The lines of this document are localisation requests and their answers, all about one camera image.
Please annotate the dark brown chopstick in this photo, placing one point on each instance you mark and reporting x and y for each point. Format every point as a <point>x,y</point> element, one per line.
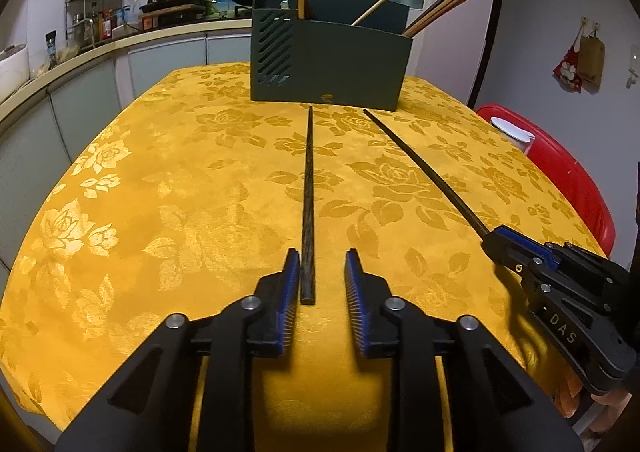
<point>423,15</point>

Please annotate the lower kitchen cabinets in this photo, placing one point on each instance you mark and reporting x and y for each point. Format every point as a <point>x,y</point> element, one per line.
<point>75,107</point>

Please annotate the black chopstick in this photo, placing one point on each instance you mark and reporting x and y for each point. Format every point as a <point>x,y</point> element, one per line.
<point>463,209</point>

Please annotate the brown thin chopstick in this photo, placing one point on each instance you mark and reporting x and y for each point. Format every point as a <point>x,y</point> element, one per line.
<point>430,15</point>

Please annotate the white rice cooker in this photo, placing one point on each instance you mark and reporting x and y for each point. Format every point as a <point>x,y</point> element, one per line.
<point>14,70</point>

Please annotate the white lidded container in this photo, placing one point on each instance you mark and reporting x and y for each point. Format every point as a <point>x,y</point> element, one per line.
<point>519,137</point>

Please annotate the yellow floral tablecloth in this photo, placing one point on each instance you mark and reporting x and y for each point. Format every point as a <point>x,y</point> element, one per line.
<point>181,201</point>

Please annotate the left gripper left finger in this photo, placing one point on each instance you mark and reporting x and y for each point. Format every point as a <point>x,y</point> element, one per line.
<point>271,334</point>

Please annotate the red plastic stool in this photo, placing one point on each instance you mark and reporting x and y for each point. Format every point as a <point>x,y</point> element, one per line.
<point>569,177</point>

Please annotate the light bamboo chopstick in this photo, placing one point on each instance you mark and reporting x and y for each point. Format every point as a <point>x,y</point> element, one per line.
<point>368,12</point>

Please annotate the person's hand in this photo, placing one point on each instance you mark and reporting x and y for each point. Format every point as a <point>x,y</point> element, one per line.
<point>607,406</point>

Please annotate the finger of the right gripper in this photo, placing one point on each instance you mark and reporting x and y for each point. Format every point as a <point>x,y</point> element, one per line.
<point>528,246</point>
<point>502,253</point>

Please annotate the dark green utensil holder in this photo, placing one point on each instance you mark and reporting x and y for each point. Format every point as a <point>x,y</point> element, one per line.
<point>325,57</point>

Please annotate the red hanging decoration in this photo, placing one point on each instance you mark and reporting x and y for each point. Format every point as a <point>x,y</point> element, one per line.
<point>582,66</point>

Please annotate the reddish brown chopstick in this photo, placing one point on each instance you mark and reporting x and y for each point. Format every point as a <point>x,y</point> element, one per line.
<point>423,24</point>

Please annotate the dark long chopstick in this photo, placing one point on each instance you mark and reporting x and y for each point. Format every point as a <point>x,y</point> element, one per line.
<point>307,284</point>

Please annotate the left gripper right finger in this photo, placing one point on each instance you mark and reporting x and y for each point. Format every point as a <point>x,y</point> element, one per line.
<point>373,334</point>

